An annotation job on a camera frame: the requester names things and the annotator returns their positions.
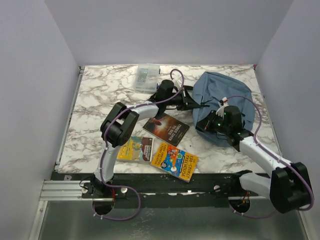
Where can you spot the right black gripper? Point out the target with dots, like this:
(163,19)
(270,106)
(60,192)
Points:
(205,124)

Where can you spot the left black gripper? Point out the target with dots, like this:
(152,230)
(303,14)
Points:
(187,102)

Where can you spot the blue student backpack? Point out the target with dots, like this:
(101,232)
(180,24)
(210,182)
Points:
(226,113)

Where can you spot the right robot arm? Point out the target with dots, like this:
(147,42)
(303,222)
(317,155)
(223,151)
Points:
(287,185)

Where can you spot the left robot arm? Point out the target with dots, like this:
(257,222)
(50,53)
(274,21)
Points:
(119,124)

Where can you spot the dark Three Days book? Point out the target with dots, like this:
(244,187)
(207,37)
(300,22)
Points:
(167,128)

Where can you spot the clear plastic storage box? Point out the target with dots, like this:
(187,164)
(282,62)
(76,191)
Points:
(146,78)

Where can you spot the yellow Treehouse book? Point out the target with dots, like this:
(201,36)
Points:
(175,161)

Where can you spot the yellow blue paperback book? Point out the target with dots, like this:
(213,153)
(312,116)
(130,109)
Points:
(136,149)

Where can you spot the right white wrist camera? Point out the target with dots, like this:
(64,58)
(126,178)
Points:
(223,103)

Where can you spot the aluminium frame rail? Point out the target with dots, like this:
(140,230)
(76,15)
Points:
(62,191)

